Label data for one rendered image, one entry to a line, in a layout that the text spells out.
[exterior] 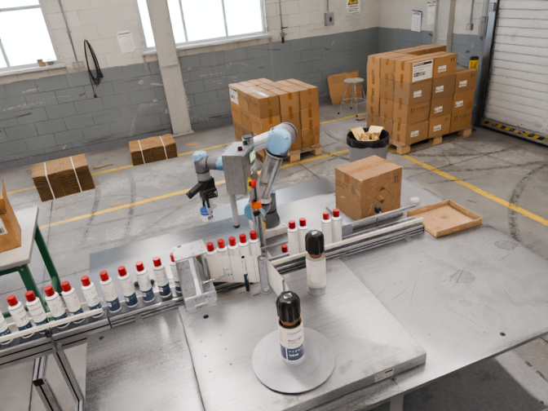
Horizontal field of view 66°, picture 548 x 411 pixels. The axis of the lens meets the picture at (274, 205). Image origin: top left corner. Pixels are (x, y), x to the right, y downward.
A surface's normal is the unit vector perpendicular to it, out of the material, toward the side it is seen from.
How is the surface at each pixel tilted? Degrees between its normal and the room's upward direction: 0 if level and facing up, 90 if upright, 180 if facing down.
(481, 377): 0
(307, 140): 93
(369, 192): 90
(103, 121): 90
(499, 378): 1
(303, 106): 91
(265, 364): 0
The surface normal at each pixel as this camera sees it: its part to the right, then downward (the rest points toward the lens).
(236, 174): -0.25, 0.48
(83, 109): 0.39, 0.40
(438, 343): -0.09, -0.88
